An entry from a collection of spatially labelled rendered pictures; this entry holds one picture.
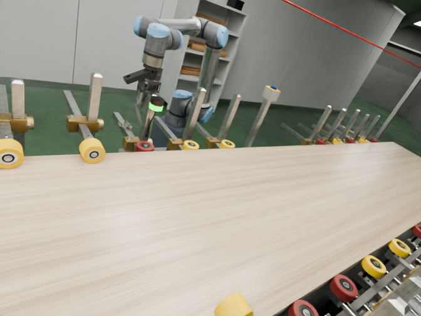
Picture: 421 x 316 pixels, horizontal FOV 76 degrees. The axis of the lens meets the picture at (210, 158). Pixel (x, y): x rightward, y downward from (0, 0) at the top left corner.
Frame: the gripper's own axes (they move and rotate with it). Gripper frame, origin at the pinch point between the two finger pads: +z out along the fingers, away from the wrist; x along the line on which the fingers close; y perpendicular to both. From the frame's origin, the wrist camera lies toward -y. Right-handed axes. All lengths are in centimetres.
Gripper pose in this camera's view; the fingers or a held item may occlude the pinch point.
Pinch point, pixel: (138, 105)
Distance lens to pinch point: 136.5
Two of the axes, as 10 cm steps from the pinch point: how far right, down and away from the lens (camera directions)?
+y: 7.9, -0.5, 6.2
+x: -5.3, -5.7, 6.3
